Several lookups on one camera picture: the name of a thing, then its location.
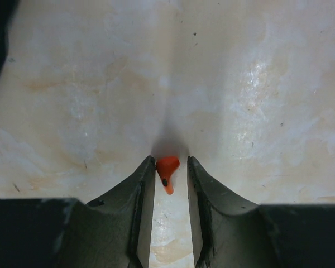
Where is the orange earbud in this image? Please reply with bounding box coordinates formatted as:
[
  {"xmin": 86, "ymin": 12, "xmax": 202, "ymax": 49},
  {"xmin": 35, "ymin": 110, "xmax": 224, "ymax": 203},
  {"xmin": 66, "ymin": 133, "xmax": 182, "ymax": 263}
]
[{"xmin": 156, "ymin": 156, "xmax": 180, "ymax": 195}]

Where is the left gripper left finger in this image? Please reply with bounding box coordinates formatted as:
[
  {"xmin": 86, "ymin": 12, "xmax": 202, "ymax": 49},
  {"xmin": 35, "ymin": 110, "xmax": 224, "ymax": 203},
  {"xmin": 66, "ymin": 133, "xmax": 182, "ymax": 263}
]
[{"xmin": 0, "ymin": 156, "xmax": 156, "ymax": 267}]

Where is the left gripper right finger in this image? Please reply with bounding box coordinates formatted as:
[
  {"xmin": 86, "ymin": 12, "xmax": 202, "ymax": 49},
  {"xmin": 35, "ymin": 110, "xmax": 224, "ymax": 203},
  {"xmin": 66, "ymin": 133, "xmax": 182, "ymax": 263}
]
[{"xmin": 187, "ymin": 156, "xmax": 335, "ymax": 267}]

